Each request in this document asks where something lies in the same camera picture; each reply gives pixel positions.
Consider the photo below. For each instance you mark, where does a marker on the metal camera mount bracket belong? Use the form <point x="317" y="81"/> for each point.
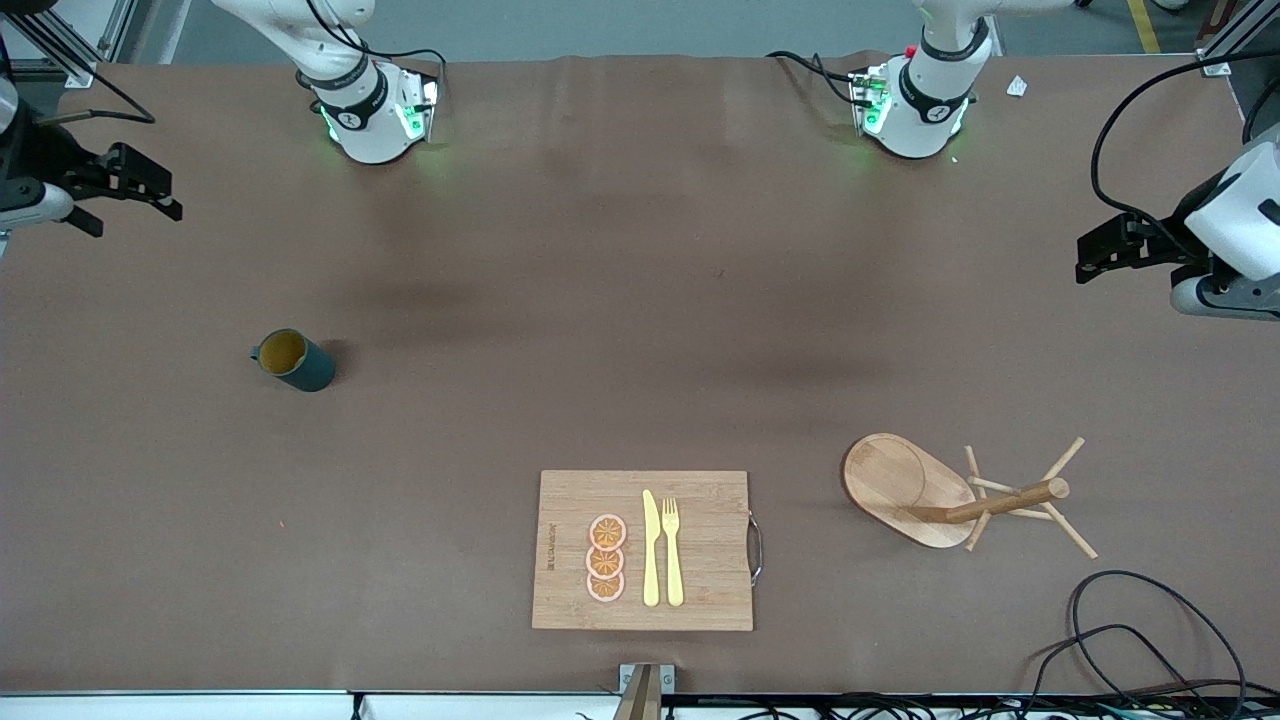
<point x="645" y="690"/>

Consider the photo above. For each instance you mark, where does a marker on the yellow plastic fork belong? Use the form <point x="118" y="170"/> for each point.
<point x="673" y="570"/>

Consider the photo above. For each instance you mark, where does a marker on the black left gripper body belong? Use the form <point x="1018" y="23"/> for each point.
<point x="1172" y="243"/>

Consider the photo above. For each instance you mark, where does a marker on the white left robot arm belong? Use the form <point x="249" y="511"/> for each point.
<point x="920" y="110"/>

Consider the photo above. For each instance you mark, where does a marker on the orange slice toy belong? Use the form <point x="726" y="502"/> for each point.
<point x="604" y="563"/>
<point x="605" y="588"/>
<point x="607" y="532"/>

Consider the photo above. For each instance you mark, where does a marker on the white paper scrap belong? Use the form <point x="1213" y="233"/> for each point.
<point x="1017" y="86"/>

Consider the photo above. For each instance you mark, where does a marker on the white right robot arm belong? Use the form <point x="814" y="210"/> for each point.
<point x="370" y="120"/>

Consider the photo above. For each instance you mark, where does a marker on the teal cup with yellow inside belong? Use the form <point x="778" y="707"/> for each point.
<point x="310" y="372"/>

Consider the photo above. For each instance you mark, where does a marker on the wooden mug tree stand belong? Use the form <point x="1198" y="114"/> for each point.
<point x="900" y="480"/>

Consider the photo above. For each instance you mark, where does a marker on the yellow plastic knife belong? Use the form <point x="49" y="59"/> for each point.
<point x="651" y="560"/>

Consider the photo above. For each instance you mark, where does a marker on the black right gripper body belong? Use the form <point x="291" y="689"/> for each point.
<point x="40" y="158"/>

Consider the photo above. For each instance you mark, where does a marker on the aluminium frame profile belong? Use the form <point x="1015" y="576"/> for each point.
<point x="75" y="50"/>
<point x="1225" y="50"/>

